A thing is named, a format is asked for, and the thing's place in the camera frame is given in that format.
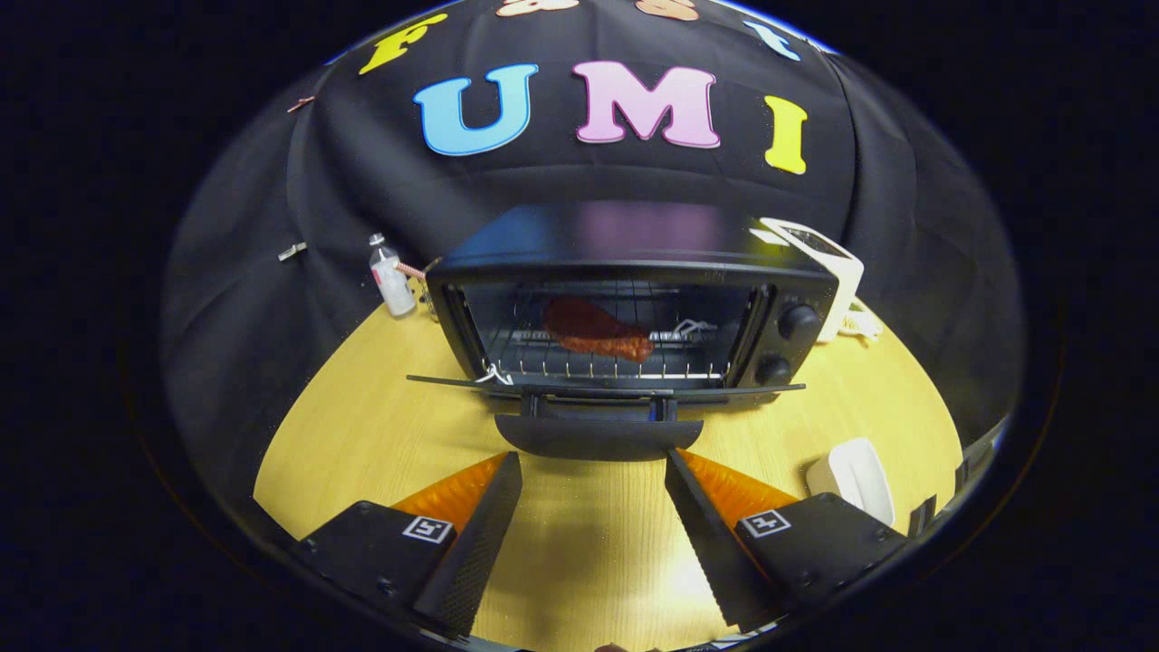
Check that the white divided dish of beans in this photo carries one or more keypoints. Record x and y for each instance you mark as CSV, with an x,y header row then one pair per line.
x,y
862,326

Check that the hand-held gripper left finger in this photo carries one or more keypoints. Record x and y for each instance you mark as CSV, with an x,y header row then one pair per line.
x,y
471,561

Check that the small clear plastic bottle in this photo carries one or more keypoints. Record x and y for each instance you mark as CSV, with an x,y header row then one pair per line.
x,y
392,285

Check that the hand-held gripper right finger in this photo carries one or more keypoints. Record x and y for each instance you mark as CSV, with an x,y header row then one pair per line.
x,y
715,561

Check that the reddish brown chicken drumstick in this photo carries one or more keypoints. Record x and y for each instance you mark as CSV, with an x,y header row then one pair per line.
x,y
589,330

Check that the metal clip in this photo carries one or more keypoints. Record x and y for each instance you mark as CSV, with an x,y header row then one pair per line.
x,y
292,251

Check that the pink striped straw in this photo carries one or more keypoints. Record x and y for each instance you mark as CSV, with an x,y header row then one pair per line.
x,y
409,269

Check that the white pop-up toaster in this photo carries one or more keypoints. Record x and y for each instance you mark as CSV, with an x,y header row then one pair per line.
x,y
842,290

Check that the black toaster oven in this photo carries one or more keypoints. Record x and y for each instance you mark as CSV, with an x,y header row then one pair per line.
x,y
634,231

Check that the pink clip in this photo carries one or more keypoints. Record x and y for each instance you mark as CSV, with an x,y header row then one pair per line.
x,y
301,103

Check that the white ribbed tray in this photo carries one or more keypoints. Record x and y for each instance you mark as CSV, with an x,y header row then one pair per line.
x,y
856,475

